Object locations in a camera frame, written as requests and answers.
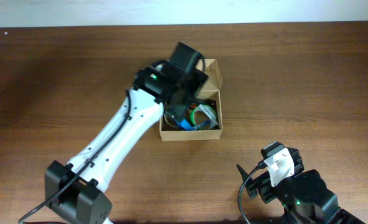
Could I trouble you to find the blue plastic case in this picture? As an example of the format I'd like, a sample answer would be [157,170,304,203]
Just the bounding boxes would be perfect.
[177,119,193,131]

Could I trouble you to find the black marker pen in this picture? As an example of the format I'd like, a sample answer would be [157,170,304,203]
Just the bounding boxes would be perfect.
[199,104,218,129]

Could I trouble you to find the blue ballpoint pen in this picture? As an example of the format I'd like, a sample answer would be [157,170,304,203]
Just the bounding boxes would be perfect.
[192,120,210,131]

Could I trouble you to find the green tape roll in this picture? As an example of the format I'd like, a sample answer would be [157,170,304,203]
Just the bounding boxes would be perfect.
[190,106,211,130]

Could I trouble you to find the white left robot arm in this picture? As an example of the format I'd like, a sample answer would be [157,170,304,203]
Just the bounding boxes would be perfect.
[43,42,208,223]

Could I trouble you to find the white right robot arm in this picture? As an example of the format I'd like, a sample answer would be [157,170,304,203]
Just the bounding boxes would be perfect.
[237,142,363,224]

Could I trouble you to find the beige masking tape roll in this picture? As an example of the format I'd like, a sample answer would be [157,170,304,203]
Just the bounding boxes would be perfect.
[164,113,179,128]

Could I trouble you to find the brown cardboard box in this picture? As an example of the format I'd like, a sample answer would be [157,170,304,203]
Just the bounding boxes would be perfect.
[159,59,223,142]

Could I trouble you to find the black right camera cable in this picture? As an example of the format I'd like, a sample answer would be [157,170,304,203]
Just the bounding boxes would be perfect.
[237,160,268,224]

